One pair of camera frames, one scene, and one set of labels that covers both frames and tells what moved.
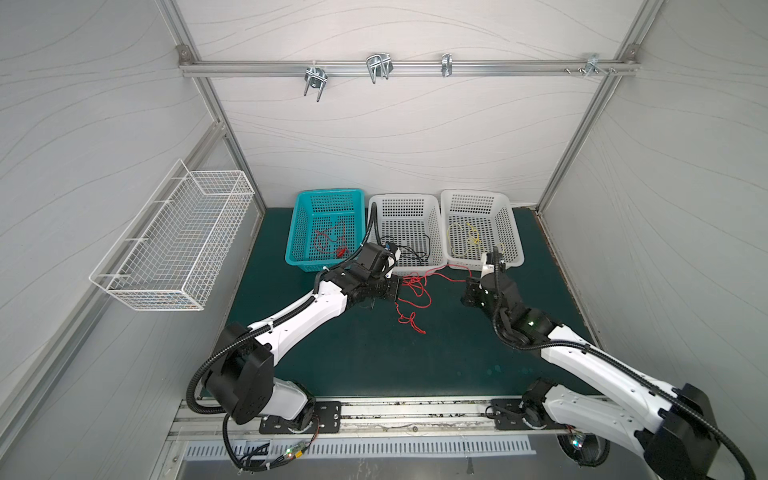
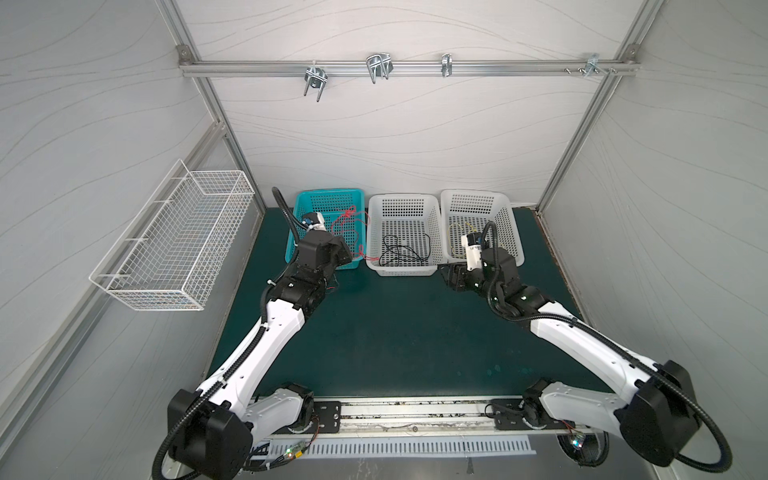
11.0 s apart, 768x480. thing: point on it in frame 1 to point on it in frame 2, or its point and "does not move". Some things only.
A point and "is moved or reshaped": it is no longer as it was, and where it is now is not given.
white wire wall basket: x=171 y=255 does not move
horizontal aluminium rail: x=403 y=68 does not move
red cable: x=420 y=281 to x=361 y=251
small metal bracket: x=446 y=64 does not move
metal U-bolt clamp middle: x=380 y=65 does not move
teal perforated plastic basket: x=327 y=226 does not move
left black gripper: x=393 y=284 to x=335 y=244
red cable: x=332 y=240 is moved or reshaped
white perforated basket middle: x=413 y=224 does not move
